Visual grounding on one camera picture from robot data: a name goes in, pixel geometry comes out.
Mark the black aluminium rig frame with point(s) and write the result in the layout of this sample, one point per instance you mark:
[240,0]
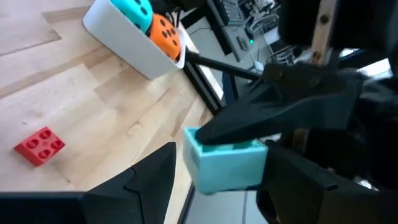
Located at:
[205,87]

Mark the pale mint toy brick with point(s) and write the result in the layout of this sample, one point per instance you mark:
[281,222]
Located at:
[227,171]

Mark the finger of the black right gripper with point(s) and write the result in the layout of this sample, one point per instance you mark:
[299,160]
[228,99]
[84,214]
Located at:
[295,105]

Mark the white plastic bin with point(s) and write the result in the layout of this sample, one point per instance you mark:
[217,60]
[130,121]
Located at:
[124,40]

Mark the orange foam dice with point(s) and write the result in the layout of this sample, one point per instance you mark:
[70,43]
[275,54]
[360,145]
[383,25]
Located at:
[164,35]

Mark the teal foam dice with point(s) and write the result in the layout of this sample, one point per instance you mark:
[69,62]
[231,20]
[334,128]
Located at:
[135,12]

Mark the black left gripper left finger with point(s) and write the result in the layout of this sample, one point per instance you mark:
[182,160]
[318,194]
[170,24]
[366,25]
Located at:
[140,193]

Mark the small red toy brick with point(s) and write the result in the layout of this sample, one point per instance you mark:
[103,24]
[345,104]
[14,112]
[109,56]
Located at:
[38,146]

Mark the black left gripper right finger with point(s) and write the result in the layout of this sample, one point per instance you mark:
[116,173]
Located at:
[311,199]

